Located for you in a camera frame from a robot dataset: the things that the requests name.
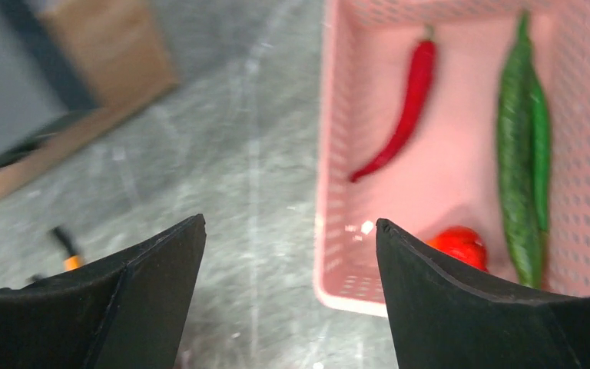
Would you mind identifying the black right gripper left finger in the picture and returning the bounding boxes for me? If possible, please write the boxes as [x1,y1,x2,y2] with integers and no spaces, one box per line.
[0,214,206,368]

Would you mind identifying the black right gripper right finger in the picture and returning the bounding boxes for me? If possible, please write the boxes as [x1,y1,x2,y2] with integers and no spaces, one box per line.
[376,219,590,368]

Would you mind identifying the red strawberry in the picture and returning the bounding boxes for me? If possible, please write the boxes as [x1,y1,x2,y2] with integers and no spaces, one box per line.
[425,226,489,273]

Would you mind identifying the green cucumber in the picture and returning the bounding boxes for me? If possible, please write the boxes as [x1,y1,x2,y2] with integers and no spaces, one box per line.
[496,9,545,289]

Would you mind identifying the pink plastic basket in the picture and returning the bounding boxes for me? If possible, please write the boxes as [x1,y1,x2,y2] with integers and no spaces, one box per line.
[313,1,590,316]

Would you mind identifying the dark grey rack box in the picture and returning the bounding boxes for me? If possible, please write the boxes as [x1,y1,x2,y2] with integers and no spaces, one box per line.
[0,1,98,168]

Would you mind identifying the red chili pepper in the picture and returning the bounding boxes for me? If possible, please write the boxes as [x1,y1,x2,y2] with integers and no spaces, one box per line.
[348,24,437,183]

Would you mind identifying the wooden block under box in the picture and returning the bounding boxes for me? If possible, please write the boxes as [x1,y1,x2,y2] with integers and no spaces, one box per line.
[0,0,179,200]

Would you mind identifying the orange-handled pliers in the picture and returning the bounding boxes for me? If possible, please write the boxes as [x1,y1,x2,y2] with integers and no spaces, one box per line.
[49,226,86,271]

